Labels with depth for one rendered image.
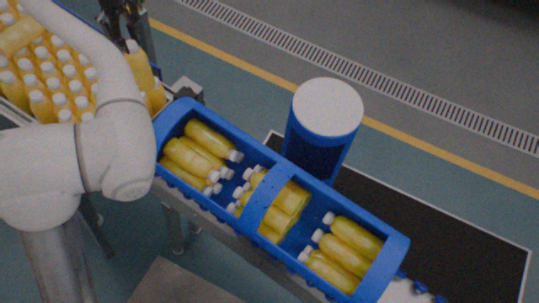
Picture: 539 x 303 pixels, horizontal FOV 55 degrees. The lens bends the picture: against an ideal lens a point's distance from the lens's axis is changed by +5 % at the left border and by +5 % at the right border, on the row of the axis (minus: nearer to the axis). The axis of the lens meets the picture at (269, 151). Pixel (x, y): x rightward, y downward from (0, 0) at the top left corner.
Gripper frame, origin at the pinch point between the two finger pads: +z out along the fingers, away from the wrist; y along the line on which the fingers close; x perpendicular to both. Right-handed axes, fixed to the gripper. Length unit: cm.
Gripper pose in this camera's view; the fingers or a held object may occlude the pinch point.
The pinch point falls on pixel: (128, 39)
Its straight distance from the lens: 160.6
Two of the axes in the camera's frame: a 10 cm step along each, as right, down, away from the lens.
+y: 6.0, -7.1, 3.7
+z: -0.2, 4.5, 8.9
